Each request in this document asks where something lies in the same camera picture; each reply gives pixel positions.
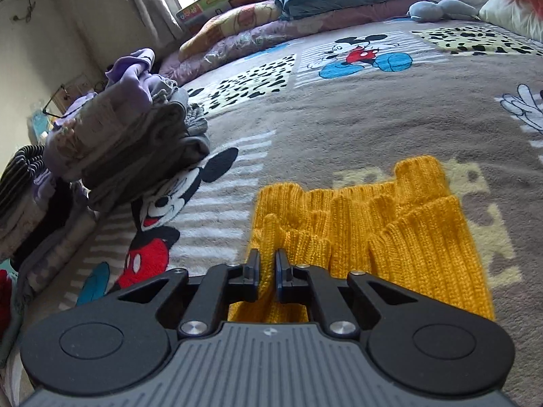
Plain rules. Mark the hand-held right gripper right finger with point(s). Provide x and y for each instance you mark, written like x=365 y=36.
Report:
x=279 y=277

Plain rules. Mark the purple quilt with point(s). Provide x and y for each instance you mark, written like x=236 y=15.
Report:
x=263 y=36

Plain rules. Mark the striped garment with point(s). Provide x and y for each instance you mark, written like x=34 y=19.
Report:
x=21 y=169

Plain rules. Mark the white pillow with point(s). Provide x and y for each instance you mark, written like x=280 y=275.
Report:
x=515 y=19

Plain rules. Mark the stack of folded grey clothes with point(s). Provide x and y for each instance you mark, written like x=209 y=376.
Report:
x=144 y=148

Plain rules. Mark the blue plush toy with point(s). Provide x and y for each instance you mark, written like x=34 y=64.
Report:
x=441 y=9

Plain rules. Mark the yellow knitted sweater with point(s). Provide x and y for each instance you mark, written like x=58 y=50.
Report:
x=403 y=241

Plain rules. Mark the printed cartoon blanket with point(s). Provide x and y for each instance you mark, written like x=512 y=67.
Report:
x=360 y=127

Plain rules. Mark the yellow printed pillow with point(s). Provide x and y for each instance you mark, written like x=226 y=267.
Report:
x=229 y=25

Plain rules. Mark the red cloth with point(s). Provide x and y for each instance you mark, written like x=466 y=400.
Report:
x=4 y=301

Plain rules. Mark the purple garment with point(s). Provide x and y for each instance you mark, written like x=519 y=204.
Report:
x=129 y=74

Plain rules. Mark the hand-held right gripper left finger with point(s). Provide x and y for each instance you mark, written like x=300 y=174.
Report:
x=256 y=275

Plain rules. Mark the pile of dark clothes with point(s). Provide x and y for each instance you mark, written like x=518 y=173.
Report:
x=46 y=229

